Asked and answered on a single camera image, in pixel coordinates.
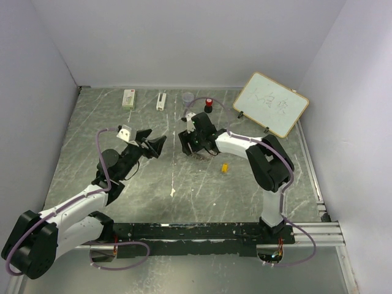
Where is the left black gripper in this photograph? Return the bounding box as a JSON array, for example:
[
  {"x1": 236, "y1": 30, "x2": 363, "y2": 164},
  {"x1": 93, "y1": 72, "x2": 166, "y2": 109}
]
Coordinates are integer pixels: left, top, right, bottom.
[{"x1": 117, "y1": 128, "x2": 166, "y2": 179}]

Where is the yellow tagged key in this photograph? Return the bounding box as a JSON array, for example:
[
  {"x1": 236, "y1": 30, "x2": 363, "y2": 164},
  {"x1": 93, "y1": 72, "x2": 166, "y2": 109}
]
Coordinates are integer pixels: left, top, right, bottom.
[{"x1": 221, "y1": 164, "x2": 228, "y2": 174}]

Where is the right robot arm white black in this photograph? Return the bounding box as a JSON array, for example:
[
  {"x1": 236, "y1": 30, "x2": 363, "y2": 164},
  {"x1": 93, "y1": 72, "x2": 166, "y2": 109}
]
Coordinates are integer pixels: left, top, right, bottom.
[{"x1": 178, "y1": 113, "x2": 294, "y2": 244}]

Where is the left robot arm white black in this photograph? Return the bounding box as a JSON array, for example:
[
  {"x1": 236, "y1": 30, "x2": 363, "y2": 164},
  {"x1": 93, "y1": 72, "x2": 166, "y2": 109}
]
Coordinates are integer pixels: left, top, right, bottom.
[{"x1": 1, "y1": 126, "x2": 167, "y2": 279}]

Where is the red black stamp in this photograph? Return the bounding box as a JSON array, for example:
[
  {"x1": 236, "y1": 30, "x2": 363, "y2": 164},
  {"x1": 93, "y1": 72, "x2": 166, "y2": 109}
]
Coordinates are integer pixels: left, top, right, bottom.
[{"x1": 204, "y1": 98, "x2": 213, "y2": 113}]

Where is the white stapler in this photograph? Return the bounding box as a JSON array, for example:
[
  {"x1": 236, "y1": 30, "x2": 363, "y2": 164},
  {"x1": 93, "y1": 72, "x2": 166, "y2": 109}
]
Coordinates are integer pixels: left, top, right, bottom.
[{"x1": 156, "y1": 92, "x2": 167, "y2": 111}]

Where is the clear cup of paperclips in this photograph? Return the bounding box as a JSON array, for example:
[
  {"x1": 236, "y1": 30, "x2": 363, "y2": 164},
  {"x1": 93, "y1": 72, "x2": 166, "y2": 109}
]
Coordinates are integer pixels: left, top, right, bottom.
[{"x1": 182, "y1": 92, "x2": 195, "y2": 107}]

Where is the green white staples box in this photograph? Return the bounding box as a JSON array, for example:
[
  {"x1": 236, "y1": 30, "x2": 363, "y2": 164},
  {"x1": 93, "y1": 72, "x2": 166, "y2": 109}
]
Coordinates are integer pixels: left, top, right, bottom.
[{"x1": 122, "y1": 89, "x2": 136, "y2": 110}]

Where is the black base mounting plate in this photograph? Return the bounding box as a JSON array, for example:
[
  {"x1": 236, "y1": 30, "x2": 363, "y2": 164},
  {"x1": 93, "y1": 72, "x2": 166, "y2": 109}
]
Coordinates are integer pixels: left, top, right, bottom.
[{"x1": 76, "y1": 221, "x2": 296, "y2": 258}]

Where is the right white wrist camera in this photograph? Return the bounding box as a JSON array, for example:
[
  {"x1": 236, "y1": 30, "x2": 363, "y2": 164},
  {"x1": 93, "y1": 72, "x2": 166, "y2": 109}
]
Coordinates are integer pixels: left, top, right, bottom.
[{"x1": 181, "y1": 112, "x2": 196, "y2": 134}]

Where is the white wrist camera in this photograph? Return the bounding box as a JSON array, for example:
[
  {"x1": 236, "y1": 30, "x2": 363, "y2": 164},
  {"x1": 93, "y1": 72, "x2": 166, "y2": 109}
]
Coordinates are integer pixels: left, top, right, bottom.
[
  {"x1": 116, "y1": 125, "x2": 137, "y2": 144},
  {"x1": 181, "y1": 112, "x2": 196, "y2": 134}
]

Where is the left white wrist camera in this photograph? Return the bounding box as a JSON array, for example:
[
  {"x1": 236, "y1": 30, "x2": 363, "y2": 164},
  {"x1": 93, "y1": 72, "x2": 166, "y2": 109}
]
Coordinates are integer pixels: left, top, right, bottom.
[{"x1": 116, "y1": 125, "x2": 137, "y2": 144}]

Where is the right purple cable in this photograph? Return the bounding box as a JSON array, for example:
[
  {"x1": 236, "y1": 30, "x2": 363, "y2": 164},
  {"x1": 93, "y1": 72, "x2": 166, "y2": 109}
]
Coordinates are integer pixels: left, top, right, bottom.
[{"x1": 183, "y1": 97, "x2": 317, "y2": 268}]

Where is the purple cable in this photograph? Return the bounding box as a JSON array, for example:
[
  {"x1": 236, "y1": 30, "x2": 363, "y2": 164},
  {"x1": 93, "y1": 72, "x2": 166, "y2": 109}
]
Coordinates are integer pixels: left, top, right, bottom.
[
  {"x1": 5, "y1": 126, "x2": 151, "y2": 276},
  {"x1": 183, "y1": 97, "x2": 317, "y2": 268}
]

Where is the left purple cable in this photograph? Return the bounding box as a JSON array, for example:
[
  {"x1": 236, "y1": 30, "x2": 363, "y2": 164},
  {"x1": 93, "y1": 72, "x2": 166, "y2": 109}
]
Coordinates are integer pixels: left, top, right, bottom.
[{"x1": 5, "y1": 126, "x2": 151, "y2": 276}]

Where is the small whiteboard yellow frame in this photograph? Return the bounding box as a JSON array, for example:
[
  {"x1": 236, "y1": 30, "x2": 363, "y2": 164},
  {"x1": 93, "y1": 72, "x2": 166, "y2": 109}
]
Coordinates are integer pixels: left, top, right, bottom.
[{"x1": 233, "y1": 72, "x2": 309, "y2": 138}]

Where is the aluminium rail frame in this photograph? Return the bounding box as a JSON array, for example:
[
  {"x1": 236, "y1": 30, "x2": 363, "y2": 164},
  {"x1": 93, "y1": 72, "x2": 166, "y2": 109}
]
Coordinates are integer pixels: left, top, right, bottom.
[{"x1": 6, "y1": 122, "x2": 359, "y2": 294}]

